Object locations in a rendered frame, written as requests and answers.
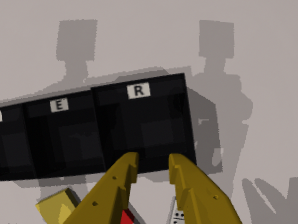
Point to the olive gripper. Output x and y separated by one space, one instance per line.
200 199

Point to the white domino tile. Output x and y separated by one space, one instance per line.
177 217

